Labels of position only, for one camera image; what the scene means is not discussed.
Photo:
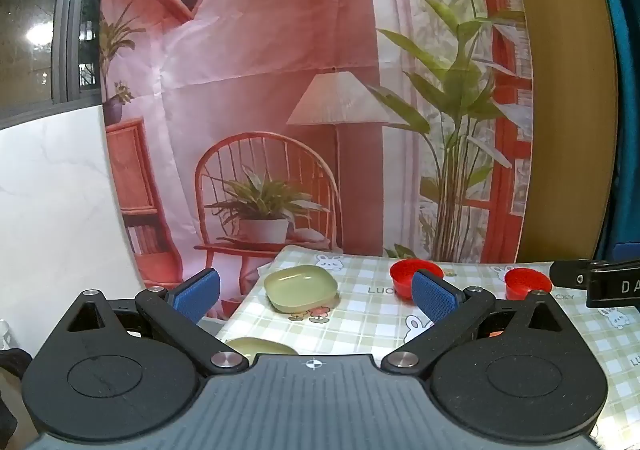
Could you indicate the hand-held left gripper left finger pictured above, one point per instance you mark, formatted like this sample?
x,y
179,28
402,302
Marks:
x,y
196,294

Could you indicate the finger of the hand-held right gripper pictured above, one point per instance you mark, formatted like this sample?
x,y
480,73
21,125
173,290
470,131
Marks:
x,y
570,274

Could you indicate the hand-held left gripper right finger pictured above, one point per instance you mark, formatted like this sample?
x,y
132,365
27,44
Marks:
x,y
434,297

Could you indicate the red plastic bowl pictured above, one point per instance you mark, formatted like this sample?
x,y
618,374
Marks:
x,y
400,275
525,280

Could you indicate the green square plate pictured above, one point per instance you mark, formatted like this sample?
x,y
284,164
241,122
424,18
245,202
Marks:
x,y
260,346
300,287

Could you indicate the checkered bunny tablecloth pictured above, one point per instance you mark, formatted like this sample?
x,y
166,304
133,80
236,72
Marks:
x,y
370,312

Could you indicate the teal curtain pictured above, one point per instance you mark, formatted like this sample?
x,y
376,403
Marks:
x,y
622,80

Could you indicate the dark cloth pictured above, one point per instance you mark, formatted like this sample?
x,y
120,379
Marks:
x,y
12,380

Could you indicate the grey framed window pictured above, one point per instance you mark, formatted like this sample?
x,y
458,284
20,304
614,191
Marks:
x,y
65,30

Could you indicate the printed wall cloth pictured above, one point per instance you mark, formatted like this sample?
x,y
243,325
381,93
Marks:
x,y
280,55

